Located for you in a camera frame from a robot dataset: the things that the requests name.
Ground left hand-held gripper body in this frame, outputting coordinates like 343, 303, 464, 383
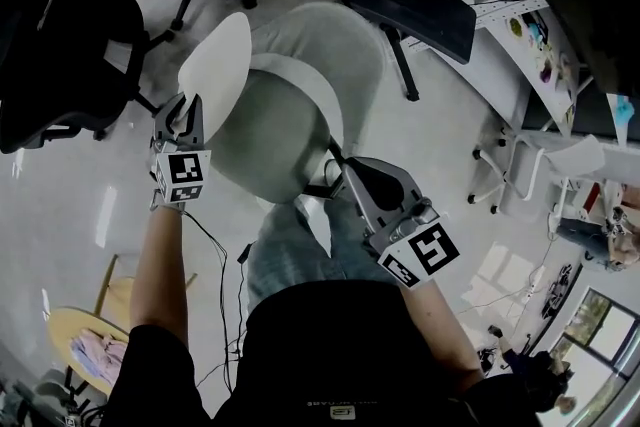
147, 138, 213, 206

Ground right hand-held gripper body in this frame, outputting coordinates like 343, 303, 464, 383
366, 195, 462, 291

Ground white cloth garment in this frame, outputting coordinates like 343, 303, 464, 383
177, 11, 253, 142

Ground pale grey fabric chair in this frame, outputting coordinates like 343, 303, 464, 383
207, 1, 421, 207

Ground person's right forearm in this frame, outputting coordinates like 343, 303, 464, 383
399, 272, 486, 391

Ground person's left forearm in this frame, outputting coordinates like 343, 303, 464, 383
128, 204, 191, 351

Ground white office chair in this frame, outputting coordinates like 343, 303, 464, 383
467, 129, 607, 216

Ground white power strip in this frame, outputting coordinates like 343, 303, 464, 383
523, 264, 547, 300

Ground person's black shirt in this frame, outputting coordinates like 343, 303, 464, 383
99, 279, 544, 427

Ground black stand tray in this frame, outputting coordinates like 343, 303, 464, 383
348, 0, 477, 66

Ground window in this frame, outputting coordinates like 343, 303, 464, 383
547, 287, 640, 396

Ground pink and purple cloth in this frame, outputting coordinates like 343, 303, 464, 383
69, 328, 127, 384

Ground round wooden side table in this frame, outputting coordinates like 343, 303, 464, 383
47, 253, 199, 399

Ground blue fluffy duster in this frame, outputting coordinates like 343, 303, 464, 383
613, 93, 635, 129

